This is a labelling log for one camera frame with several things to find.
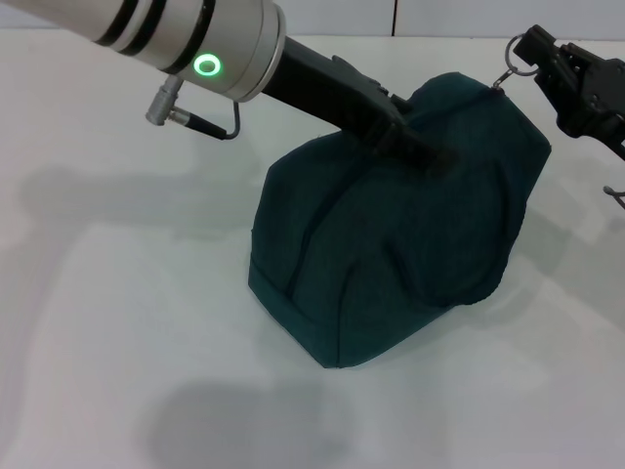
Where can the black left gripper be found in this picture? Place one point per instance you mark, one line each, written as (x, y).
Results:
(332, 88)

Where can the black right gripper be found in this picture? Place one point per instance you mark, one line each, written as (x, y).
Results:
(608, 107)

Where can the dark teal insulated lunch bag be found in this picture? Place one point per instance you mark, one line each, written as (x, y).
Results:
(390, 268)

